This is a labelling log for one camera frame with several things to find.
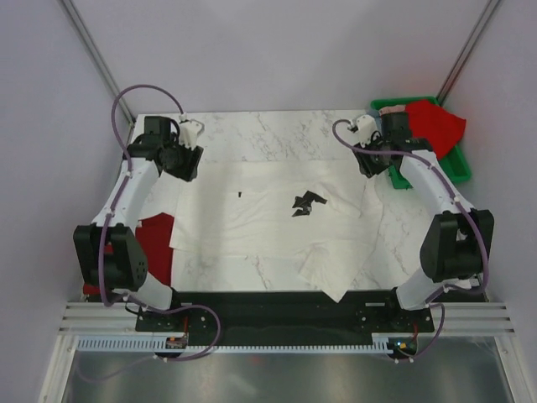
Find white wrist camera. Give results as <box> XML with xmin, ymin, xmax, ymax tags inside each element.
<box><xmin>348</xmin><ymin>114</ymin><xmax>378</xmax><ymax>144</ymax></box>
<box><xmin>179</xmin><ymin>119</ymin><xmax>205</xmax><ymax>149</ymax></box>

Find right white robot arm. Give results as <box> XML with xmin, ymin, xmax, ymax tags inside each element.
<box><xmin>349</xmin><ymin>112</ymin><xmax>494</xmax><ymax>331</ymax></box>

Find red t shirt in bin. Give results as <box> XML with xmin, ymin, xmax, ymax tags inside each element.
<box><xmin>405</xmin><ymin>100</ymin><xmax>467</xmax><ymax>160</ymax></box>

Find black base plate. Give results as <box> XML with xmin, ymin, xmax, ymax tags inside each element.
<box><xmin>134</xmin><ymin>289</ymin><xmax>435</xmax><ymax>332</ymax></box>

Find white t shirt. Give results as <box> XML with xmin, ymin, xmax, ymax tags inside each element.
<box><xmin>169</xmin><ymin>159</ymin><xmax>402</xmax><ymax>303</ymax></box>

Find folded red t shirt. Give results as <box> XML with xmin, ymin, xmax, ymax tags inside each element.
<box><xmin>73</xmin><ymin>213</ymin><xmax>174</xmax><ymax>296</ymax></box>

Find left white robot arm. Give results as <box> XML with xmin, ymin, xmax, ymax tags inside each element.
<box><xmin>73</xmin><ymin>115</ymin><xmax>205</xmax><ymax>330</ymax></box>

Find aluminium frame rail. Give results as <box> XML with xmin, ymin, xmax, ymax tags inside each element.
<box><xmin>60</xmin><ymin>302</ymin><xmax>515</xmax><ymax>337</ymax></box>

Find green plastic bin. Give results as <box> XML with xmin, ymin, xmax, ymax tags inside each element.
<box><xmin>370</xmin><ymin>96</ymin><xmax>472</xmax><ymax>184</ymax></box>

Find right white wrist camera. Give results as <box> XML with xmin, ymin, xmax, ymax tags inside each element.
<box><xmin>348</xmin><ymin>114</ymin><xmax>378</xmax><ymax>144</ymax></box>

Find pink t shirt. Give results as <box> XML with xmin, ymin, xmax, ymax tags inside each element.
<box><xmin>378</xmin><ymin>104</ymin><xmax>406</xmax><ymax>117</ymax></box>

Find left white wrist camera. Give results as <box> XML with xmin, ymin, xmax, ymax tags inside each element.
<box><xmin>179</xmin><ymin>119</ymin><xmax>205</xmax><ymax>149</ymax></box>

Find white slotted cable duct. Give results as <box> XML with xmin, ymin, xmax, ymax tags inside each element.
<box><xmin>76</xmin><ymin>335</ymin><xmax>417</xmax><ymax>353</ymax></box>

